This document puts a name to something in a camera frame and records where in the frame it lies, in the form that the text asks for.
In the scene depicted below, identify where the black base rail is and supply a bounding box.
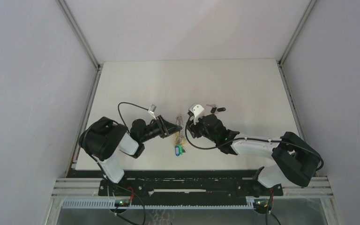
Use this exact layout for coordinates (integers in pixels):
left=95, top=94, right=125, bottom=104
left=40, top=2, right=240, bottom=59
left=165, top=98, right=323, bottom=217
left=98, top=170, right=284, bottom=205

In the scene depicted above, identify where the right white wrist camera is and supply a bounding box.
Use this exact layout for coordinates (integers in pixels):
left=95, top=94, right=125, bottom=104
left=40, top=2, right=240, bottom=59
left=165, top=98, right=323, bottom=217
left=189, top=103, right=205, bottom=125

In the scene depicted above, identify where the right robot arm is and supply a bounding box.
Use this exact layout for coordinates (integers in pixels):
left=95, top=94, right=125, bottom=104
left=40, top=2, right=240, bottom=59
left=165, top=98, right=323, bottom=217
left=185, top=114, right=324, bottom=195

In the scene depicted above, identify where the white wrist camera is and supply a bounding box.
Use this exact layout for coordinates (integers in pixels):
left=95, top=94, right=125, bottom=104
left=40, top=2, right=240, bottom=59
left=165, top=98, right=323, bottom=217
left=189, top=103, right=205, bottom=125
left=148, top=104, right=157, bottom=119

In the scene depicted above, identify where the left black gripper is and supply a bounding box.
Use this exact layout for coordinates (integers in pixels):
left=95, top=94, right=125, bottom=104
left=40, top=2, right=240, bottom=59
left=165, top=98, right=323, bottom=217
left=140, top=115, right=182, bottom=143

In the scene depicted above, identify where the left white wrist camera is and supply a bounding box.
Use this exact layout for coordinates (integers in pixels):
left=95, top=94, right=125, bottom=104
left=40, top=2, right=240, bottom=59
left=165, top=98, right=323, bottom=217
left=148, top=104, right=157, bottom=119

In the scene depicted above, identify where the green key tag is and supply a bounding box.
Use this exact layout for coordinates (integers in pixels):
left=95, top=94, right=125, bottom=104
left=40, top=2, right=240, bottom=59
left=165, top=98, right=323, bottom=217
left=180, top=146, right=186, bottom=154

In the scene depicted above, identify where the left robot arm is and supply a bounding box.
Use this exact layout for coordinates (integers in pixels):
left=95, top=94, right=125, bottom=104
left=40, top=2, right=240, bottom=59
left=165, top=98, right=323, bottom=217
left=78, top=115, right=182, bottom=195

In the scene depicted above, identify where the large keyring with yellow handle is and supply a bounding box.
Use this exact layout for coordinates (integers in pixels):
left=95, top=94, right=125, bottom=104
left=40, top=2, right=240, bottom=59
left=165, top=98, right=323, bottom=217
left=174, top=113, right=186, bottom=146

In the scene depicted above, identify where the white slotted cable duct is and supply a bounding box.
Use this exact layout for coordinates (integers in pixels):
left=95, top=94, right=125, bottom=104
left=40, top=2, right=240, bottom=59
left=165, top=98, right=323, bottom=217
left=61, top=199, right=255, bottom=210

